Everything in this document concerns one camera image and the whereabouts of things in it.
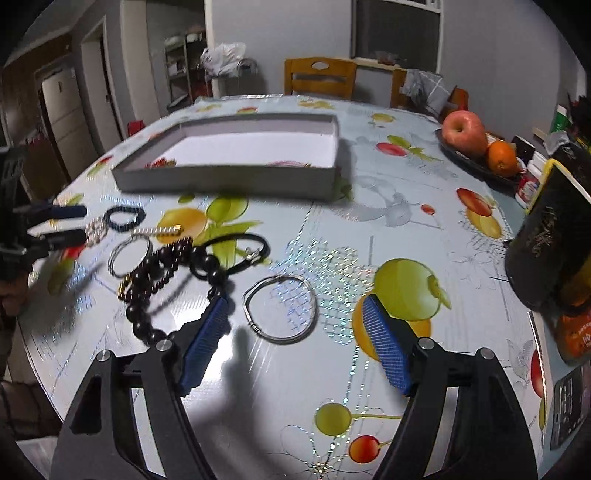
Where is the white plastic bag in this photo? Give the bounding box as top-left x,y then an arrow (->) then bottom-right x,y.
200,42 -> 246,78

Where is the right wooden chair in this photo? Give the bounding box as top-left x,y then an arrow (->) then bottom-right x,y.
390,68 -> 469,123

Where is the wooden chair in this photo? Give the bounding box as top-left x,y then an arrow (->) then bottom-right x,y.
283,57 -> 358,100
390,68 -> 469,123

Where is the fruit pattern tablecloth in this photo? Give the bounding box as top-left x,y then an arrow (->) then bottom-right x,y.
18,94 -> 562,480

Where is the thin silver ring bangle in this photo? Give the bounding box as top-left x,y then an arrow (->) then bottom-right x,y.
107,234 -> 153,279

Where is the orange fruit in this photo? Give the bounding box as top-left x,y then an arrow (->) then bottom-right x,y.
487,141 -> 521,178

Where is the grey cloth on chair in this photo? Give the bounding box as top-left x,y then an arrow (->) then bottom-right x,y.
401,69 -> 452,117

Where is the black calculator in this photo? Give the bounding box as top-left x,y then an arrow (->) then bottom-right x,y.
550,367 -> 585,450

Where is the black cord bracelet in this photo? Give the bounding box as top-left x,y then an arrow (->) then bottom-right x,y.
188,233 -> 271,281

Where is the grey shallow cardboard tray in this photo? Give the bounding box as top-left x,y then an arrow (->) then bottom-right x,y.
112,113 -> 339,201

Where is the large black bead bracelet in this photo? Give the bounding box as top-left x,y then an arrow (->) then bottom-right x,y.
124,253 -> 229,348

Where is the silver wire bangle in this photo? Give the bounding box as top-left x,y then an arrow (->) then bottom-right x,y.
242,274 -> 320,346

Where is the dark fruit plate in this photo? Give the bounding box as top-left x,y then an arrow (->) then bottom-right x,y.
435,129 -> 521,192

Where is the red apple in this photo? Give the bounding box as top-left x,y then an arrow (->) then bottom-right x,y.
442,110 -> 488,159

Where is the left wooden chair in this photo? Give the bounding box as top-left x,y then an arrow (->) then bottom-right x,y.
283,57 -> 358,100

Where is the black yellow tea box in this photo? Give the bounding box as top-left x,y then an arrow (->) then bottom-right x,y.
505,159 -> 590,316

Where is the silver refrigerator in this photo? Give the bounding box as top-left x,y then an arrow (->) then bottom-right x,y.
41,68 -> 97,179

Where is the pearl bar hair clip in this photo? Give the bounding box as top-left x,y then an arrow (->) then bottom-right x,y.
133,224 -> 183,237

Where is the dark blue bead bracelet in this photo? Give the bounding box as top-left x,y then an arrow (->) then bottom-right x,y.
102,205 -> 147,232

